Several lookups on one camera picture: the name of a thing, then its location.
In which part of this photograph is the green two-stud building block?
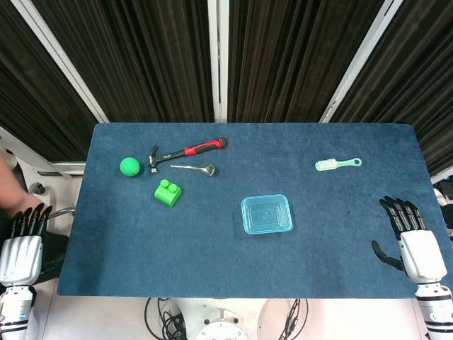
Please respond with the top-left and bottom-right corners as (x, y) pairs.
(154, 179), (183, 208)

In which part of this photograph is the light green scrub brush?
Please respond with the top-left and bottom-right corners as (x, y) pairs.
(314, 158), (362, 173)

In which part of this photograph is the black pleated curtain panel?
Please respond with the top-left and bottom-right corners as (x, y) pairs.
(31, 0), (215, 123)
(331, 0), (453, 178)
(227, 0), (385, 123)
(0, 0), (100, 163)

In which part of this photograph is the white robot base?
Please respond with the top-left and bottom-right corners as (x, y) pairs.
(195, 307), (248, 340)

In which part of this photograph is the blue table mat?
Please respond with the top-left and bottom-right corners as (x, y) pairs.
(57, 123), (440, 299)

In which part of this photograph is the red black claw hammer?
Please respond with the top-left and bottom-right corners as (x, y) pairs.
(147, 137), (229, 175)

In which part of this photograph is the clear blue plastic container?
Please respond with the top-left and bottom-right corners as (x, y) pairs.
(241, 193), (294, 235)

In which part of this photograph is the black floor cable bundle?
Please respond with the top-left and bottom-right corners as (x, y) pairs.
(144, 297), (188, 340)
(282, 299), (309, 340)

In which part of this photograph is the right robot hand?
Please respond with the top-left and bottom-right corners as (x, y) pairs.
(371, 196), (447, 284)

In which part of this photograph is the white frame post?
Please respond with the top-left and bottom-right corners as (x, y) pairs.
(10, 0), (109, 123)
(319, 0), (404, 123)
(207, 0), (230, 123)

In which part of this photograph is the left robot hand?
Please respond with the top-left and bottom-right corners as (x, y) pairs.
(0, 203), (53, 287)

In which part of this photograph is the metal spoon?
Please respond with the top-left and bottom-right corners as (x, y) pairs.
(169, 163), (216, 177)

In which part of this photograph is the green ball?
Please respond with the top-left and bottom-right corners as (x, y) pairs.
(119, 157), (141, 177)

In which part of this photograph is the person's bare forearm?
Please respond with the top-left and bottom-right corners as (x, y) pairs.
(0, 154), (42, 213)

